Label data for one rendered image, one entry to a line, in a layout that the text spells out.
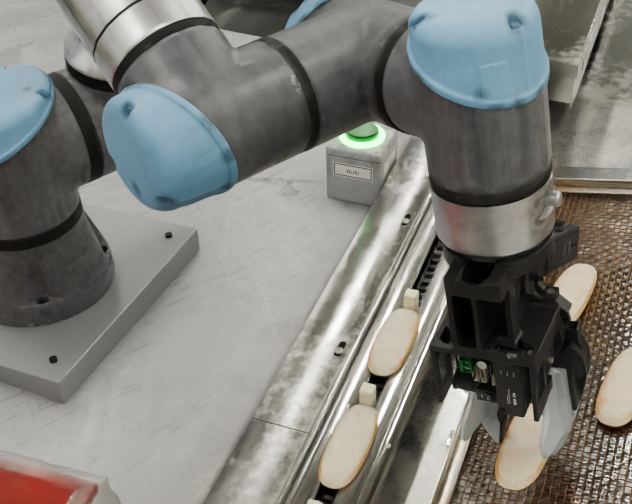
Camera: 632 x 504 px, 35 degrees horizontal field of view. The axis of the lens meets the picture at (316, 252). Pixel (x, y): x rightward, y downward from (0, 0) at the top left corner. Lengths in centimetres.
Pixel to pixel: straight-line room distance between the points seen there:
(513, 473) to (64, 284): 50
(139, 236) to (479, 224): 62
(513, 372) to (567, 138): 75
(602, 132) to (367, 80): 81
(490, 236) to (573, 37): 83
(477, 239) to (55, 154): 50
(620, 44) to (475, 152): 108
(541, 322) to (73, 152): 51
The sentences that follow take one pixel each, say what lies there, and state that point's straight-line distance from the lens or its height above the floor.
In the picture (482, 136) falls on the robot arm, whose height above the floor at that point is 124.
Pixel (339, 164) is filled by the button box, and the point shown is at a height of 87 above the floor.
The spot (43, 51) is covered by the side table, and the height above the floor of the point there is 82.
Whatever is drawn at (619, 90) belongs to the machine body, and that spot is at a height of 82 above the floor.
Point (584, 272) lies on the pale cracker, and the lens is 102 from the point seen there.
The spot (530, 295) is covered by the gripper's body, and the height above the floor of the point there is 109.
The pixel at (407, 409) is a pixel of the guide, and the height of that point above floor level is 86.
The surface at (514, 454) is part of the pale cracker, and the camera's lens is 79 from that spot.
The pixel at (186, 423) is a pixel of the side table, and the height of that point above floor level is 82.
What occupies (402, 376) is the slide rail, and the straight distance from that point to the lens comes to 97.
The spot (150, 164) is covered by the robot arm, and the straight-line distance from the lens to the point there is 57.
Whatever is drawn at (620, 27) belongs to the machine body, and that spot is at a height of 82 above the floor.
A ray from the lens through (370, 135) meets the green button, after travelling 120.
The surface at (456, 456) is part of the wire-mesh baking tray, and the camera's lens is 86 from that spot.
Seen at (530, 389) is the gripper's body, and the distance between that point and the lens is 69.
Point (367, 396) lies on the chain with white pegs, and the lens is 93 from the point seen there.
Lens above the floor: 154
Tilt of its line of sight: 39 degrees down
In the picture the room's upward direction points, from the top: 2 degrees counter-clockwise
